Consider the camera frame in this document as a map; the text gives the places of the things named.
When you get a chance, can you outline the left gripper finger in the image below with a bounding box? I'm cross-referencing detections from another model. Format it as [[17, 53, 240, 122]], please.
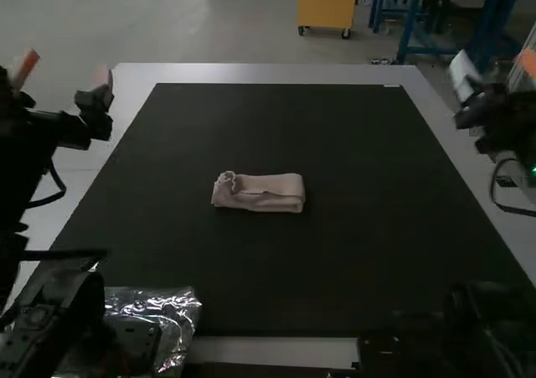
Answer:
[[74, 65, 116, 111], [10, 48, 44, 102]]

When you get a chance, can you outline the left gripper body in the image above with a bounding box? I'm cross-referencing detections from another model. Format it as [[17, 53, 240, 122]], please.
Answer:
[[24, 106, 115, 151]]

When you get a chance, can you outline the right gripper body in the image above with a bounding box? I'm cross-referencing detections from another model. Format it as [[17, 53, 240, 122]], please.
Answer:
[[454, 80, 536, 155]]

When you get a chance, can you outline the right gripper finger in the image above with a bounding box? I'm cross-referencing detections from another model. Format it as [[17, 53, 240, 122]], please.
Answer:
[[507, 47, 536, 90], [446, 49, 483, 105]]

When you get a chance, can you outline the pale towel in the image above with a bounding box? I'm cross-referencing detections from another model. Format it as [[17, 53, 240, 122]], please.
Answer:
[[210, 169, 307, 216]]

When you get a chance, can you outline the yellow wheeled cabinet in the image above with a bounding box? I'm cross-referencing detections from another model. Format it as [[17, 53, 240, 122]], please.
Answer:
[[296, 0, 360, 40]]

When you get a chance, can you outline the silver foil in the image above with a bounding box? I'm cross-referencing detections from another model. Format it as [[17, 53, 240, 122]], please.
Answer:
[[103, 285, 204, 375]]

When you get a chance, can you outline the black mat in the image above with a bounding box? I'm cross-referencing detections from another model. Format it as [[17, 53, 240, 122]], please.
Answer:
[[49, 82, 536, 338]]

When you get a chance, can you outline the dark base panel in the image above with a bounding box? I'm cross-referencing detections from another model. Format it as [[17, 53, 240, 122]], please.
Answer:
[[183, 366, 362, 378], [354, 334, 424, 378]]

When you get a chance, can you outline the black cable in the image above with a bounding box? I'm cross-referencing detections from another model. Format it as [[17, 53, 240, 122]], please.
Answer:
[[490, 159, 536, 218], [25, 155, 68, 208]]

